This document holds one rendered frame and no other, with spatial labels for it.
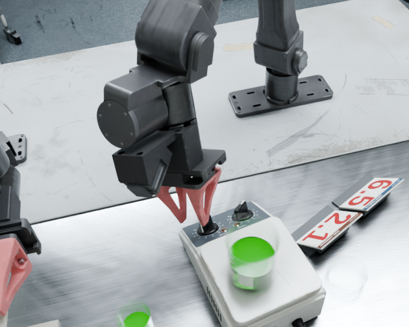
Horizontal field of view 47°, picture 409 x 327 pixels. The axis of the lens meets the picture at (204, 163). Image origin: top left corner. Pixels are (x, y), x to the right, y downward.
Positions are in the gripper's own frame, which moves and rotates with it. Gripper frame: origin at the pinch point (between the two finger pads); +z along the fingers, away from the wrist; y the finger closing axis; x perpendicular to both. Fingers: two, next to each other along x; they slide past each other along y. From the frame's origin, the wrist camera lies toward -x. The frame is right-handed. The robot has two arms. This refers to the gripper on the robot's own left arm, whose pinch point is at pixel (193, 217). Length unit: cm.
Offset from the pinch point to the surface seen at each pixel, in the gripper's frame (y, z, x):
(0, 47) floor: -209, -4, 144
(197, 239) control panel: 0.4, 3.3, -0.6
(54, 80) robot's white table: -47, -13, 26
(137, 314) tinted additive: -4.1, 8.8, -11.3
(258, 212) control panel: 6.5, 2.7, 7.4
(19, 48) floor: -198, -1, 147
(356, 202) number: 18.3, 5.7, 18.3
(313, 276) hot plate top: 17.2, 5.1, -1.8
